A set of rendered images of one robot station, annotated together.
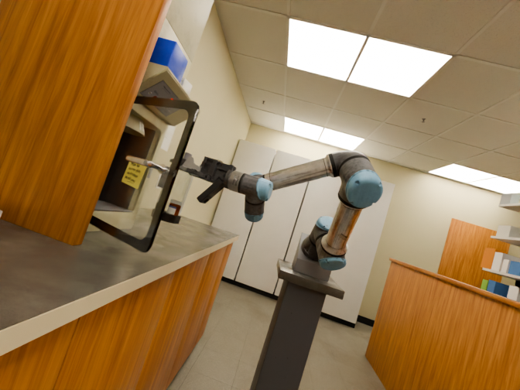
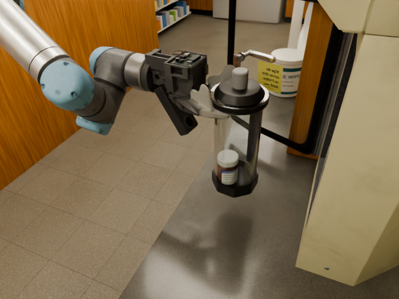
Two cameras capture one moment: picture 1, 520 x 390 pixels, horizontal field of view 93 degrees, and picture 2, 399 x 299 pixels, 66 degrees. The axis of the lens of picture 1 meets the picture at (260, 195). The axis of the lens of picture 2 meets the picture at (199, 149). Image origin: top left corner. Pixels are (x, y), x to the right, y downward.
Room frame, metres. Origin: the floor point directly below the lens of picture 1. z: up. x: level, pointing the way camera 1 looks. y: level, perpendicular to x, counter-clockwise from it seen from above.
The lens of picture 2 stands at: (1.46, 0.40, 1.53)
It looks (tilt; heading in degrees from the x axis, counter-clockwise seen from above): 38 degrees down; 198
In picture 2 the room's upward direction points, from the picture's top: 2 degrees counter-clockwise
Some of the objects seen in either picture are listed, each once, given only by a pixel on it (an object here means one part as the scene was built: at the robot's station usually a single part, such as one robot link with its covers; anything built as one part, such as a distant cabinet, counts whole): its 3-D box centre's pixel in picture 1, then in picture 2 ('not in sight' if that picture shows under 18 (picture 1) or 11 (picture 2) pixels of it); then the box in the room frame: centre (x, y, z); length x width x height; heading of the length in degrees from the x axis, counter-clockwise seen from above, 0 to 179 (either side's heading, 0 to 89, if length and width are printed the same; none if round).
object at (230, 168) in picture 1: (217, 173); (175, 76); (0.92, 0.18, 1.26); 0.12 x 0.08 x 0.09; 76
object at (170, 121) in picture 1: (135, 165); (273, 71); (0.68, 0.35, 1.19); 0.30 x 0.01 x 0.40; 62
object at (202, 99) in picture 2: not in sight; (206, 99); (0.99, 0.26, 1.26); 0.09 x 0.03 x 0.06; 51
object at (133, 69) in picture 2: (236, 181); (145, 72); (0.90, 0.10, 1.25); 0.08 x 0.05 x 0.08; 166
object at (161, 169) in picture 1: (145, 163); not in sight; (0.62, 0.30, 1.20); 0.10 x 0.05 x 0.03; 62
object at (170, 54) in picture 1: (165, 60); not in sight; (0.80, 0.44, 1.56); 0.10 x 0.10 x 0.09; 84
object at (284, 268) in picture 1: (306, 276); not in sight; (1.36, -0.38, 0.92); 0.32 x 0.32 x 0.04; 86
